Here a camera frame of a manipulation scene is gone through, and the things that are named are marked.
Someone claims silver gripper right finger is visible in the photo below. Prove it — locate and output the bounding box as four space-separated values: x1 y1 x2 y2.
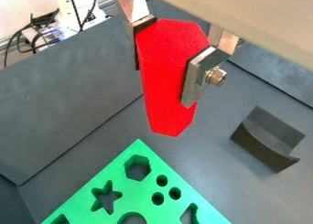
181 25 240 108

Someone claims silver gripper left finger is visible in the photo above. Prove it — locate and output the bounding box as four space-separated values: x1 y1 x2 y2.
114 0 157 69

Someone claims red hexagonal prism block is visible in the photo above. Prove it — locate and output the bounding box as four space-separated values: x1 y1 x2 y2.
135 19 209 137

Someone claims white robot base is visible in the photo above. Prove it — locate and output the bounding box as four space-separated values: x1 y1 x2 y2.
56 0 106 32

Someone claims dark grey curved holder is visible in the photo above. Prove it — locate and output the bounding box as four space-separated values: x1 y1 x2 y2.
230 106 307 173

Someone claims grey foam barrier panel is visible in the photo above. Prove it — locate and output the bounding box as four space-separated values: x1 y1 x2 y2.
0 16 142 185

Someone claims green shape sorter board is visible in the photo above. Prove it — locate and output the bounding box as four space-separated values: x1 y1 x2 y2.
42 140 232 224

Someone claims black cable bundle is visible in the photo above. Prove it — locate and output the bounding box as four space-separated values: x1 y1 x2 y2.
3 0 99 69

